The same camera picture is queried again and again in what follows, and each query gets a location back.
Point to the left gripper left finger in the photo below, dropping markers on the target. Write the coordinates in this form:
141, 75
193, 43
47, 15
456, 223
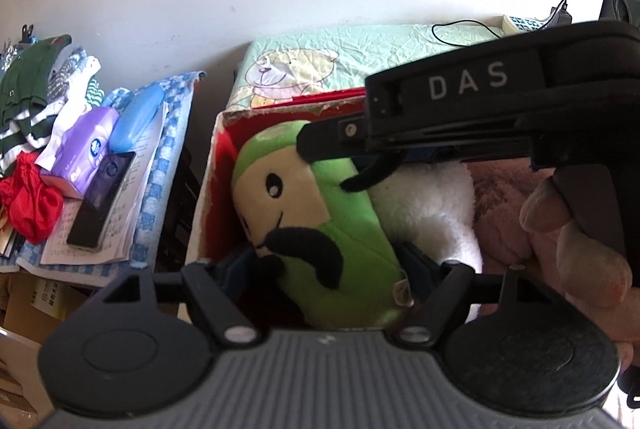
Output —
187, 305

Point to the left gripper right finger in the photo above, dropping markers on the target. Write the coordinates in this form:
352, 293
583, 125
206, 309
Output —
446, 294

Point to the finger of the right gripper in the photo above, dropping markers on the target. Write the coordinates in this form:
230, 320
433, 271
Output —
381, 168

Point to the white rabbit plush toy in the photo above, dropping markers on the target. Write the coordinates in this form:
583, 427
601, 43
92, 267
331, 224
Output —
431, 207

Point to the green avocado plush toy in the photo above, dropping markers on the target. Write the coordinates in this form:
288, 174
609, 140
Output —
335, 261

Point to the pink plush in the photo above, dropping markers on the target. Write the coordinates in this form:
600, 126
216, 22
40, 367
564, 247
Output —
518, 218

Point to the person's right hand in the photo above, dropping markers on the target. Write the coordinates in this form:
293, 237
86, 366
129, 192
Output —
594, 278

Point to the red cardboard box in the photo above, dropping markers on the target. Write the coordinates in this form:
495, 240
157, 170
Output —
217, 232

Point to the white power strip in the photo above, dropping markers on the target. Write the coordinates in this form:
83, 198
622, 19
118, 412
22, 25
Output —
512, 25

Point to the paper booklet under device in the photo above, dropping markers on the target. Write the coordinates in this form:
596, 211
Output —
120, 227

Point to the black rectangular device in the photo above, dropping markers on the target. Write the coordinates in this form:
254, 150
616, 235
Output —
89, 227

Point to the cartoon bear bed sheet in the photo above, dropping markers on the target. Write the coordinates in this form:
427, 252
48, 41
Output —
281, 68

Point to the cardboard box under shelf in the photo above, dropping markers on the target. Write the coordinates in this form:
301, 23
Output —
34, 308

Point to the purple tissue pack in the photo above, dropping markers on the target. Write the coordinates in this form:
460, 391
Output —
74, 152

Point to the light blue plastic case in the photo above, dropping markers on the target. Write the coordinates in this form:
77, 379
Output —
134, 119

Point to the red cloth bundle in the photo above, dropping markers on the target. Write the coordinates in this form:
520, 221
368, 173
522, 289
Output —
33, 208

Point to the blue checkered cloth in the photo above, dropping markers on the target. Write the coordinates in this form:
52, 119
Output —
179, 90

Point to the pile of folded clothes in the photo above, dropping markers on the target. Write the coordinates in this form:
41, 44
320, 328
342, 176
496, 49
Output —
38, 78

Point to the black charger with cable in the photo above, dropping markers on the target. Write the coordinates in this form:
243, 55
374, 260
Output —
559, 16

